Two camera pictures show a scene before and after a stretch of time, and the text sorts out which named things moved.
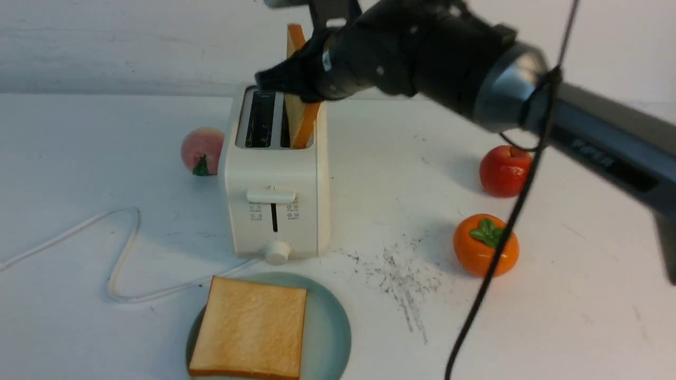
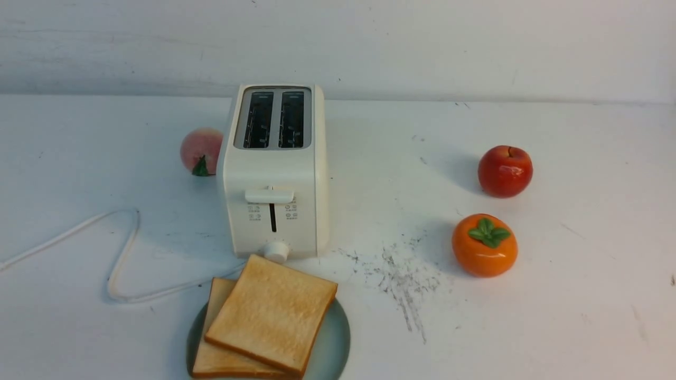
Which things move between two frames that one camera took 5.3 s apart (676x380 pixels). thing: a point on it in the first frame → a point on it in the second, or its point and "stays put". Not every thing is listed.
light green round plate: (327, 339) stays put
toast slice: (302, 114) → (273, 313)
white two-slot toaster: (279, 195) stays put
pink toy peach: (200, 150) stays put
